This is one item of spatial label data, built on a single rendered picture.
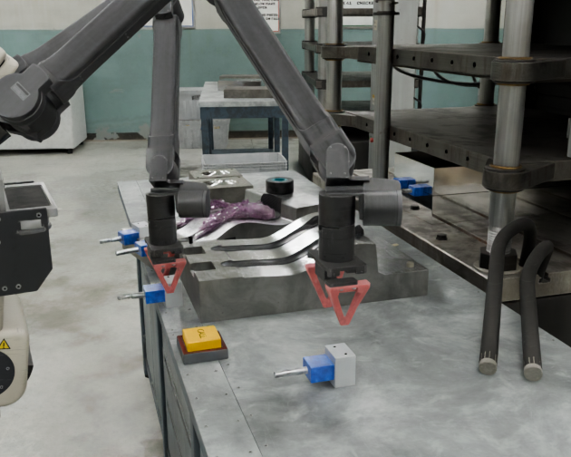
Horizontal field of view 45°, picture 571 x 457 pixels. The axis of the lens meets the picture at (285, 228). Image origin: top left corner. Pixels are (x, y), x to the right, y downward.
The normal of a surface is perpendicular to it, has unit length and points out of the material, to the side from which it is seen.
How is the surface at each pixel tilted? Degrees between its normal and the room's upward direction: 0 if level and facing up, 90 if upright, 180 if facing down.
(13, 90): 60
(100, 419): 0
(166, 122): 52
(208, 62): 90
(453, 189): 90
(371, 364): 0
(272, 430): 0
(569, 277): 90
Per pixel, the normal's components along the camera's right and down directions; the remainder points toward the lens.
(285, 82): -0.08, -0.21
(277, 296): 0.29, 0.27
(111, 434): -0.01, -0.96
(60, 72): 0.15, -0.36
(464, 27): 0.08, 0.28
